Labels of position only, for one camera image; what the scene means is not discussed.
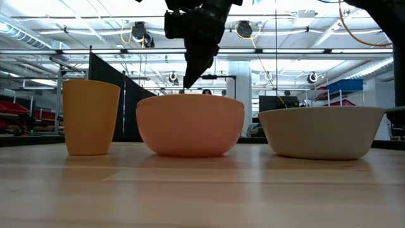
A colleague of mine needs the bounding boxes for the black ceiling cord reel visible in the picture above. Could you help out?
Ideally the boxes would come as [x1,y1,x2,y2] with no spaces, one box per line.
[144,33,156,49]
[236,20,254,39]
[131,21,147,41]

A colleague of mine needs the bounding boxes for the black metal frame stand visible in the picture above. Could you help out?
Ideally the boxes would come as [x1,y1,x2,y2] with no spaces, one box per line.
[199,75,237,101]

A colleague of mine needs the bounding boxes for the blue storage bin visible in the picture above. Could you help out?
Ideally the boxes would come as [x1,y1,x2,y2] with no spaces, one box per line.
[326,79,365,94]

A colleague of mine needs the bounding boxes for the grey plastic bowl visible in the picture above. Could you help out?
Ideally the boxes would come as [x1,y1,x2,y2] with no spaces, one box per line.
[258,106,386,161]

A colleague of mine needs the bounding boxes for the black partition panel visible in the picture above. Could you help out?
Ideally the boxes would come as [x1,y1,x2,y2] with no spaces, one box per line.
[89,52,158,142]

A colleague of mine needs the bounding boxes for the black monitor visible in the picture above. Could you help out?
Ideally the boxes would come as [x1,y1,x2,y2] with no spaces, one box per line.
[258,96,300,112]

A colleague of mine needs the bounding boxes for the yellow hanging cable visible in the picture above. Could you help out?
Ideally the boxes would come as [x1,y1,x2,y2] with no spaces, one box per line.
[234,25,289,109]

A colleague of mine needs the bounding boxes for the thin black vertical pole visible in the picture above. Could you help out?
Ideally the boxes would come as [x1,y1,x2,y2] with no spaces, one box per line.
[274,0,278,97]

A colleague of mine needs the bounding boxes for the white pillar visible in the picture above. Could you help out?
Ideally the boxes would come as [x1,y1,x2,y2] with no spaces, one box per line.
[226,61,252,137]

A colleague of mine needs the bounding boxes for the orange plastic bowl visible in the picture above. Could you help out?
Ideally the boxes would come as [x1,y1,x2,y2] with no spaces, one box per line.
[135,106,246,158]

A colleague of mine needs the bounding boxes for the yellow plastic cup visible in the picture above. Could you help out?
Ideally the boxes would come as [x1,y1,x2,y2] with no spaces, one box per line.
[62,79,122,156]

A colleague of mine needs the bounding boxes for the metal shelf rack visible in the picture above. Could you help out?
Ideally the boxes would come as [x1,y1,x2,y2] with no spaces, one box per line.
[22,68,89,134]
[305,89,365,108]

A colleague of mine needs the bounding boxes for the yellow arm cable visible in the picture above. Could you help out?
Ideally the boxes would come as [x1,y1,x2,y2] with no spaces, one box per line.
[337,0,393,48]

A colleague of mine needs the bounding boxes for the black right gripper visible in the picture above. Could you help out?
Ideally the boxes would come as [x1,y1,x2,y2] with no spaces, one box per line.
[164,0,244,89]

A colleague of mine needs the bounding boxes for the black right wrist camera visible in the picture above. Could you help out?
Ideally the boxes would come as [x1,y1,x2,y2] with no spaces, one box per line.
[164,11,188,40]

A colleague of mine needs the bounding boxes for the red storage bin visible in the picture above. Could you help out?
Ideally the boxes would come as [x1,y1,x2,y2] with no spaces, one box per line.
[328,99,357,107]
[0,101,31,115]

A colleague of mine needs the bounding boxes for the silver ventilation duct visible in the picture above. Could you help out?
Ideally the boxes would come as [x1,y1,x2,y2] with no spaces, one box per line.
[0,18,53,49]

